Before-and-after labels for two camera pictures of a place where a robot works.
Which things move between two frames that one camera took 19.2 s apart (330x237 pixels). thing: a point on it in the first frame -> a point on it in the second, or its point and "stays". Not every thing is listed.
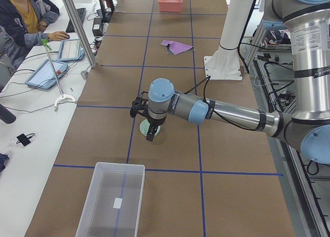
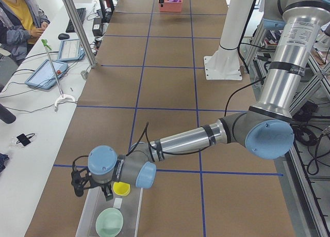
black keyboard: x=81 y=13 stays
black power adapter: x=97 y=27 stays
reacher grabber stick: x=46 y=45 stays
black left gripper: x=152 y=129 -> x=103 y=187
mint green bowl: x=144 y=126 -> x=109 y=222
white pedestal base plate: x=224 y=64 stays
